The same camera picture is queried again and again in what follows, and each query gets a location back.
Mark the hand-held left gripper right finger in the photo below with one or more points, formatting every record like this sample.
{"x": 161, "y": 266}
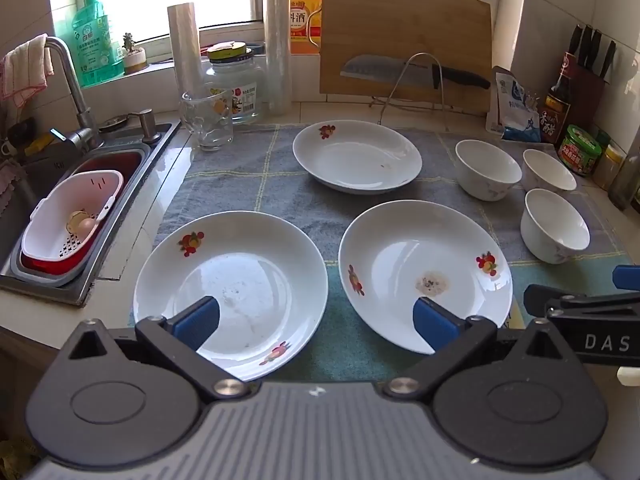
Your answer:
{"x": 435, "y": 322}

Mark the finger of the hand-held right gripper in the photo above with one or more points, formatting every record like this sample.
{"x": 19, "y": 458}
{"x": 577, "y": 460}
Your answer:
{"x": 537, "y": 299}
{"x": 627, "y": 277}

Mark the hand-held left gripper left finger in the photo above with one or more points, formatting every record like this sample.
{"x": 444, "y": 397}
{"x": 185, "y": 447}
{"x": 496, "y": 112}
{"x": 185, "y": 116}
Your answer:
{"x": 197, "y": 317}

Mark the white ceramic bowl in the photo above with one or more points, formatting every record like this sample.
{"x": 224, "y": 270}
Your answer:
{"x": 485, "y": 160}
{"x": 547, "y": 170}
{"x": 555, "y": 240}

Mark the white plate with fruit print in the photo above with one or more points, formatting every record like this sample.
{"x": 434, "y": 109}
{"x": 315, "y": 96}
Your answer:
{"x": 250, "y": 260}
{"x": 360, "y": 160}

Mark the stained white fruit print plate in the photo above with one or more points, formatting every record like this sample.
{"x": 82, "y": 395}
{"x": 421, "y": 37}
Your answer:
{"x": 400, "y": 250}

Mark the small glass spice jar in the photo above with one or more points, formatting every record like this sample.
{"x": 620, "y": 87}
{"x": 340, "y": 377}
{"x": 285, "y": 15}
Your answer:
{"x": 607, "y": 167}

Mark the green lid sauce jar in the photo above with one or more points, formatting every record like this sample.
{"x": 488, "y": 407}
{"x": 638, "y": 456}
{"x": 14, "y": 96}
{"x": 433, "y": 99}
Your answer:
{"x": 580, "y": 155}

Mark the brown egg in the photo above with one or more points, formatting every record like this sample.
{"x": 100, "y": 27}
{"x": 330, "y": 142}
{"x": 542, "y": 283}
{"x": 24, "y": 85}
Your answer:
{"x": 86, "y": 226}

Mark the stainless steel sink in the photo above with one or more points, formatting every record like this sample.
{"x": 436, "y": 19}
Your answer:
{"x": 145, "y": 180}

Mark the broken eggshell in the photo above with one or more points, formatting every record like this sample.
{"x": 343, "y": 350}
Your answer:
{"x": 75, "y": 217}

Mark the grey and teal dish mat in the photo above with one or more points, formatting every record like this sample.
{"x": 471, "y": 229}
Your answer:
{"x": 300, "y": 195}

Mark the white colander basket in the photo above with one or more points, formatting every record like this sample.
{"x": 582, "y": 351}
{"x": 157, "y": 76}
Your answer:
{"x": 55, "y": 220}

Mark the red and grey basin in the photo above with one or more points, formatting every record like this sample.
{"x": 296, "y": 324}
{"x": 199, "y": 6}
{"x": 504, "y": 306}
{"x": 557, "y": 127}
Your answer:
{"x": 115, "y": 162}

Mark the dark vinegar bottle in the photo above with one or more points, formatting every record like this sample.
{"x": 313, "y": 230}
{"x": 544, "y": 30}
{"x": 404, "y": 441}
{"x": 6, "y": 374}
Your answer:
{"x": 555, "y": 105}

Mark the dark knife block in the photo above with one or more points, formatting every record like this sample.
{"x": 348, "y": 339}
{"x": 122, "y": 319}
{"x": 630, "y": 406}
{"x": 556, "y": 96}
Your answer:
{"x": 585, "y": 95}

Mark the clear glass mug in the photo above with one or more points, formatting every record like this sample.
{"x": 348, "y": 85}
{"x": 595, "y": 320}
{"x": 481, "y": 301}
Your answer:
{"x": 212, "y": 130}

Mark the white and blue salt bag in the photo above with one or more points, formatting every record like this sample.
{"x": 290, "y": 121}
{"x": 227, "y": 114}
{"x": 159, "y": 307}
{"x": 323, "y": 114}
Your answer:
{"x": 510, "y": 105}

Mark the steel soap dispenser pump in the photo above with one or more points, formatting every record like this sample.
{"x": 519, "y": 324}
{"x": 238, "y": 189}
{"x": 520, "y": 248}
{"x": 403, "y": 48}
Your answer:
{"x": 149, "y": 127}

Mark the steel sink stopper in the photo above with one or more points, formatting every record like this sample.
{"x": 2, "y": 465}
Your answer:
{"x": 112, "y": 121}

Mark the glass jar with yellow lid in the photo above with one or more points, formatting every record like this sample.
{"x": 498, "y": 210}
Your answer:
{"x": 245, "y": 95}

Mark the yellow scrub sponge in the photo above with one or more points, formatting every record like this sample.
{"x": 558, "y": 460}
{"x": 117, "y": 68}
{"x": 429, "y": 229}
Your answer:
{"x": 39, "y": 144}

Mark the steel faucet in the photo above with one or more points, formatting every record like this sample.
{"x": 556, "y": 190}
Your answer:
{"x": 75, "y": 85}

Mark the small potted plant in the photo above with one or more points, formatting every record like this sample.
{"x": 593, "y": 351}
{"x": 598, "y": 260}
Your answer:
{"x": 134, "y": 60}

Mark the short plastic wrap roll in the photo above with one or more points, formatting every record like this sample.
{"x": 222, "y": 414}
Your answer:
{"x": 185, "y": 50}

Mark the tall plastic wrap roll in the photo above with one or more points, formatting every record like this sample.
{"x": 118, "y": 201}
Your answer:
{"x": 277, "y": 50}

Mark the green dish soap bottle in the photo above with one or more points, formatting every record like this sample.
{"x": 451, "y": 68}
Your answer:
{"x": 95, "y": 40}

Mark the wooden cutting board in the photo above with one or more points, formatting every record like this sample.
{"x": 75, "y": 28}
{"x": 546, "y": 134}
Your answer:
{"x": 400, "y": 25}

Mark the white and pink towel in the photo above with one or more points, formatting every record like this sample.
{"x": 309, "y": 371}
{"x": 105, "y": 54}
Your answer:
{"x": 25, "y": 70}

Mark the orange cooking wine bottle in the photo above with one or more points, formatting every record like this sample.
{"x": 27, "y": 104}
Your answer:
{"x": 302, "y": 20}

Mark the window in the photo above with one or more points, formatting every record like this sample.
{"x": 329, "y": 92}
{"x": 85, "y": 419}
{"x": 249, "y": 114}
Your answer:
{"x": 150, "y": 0}

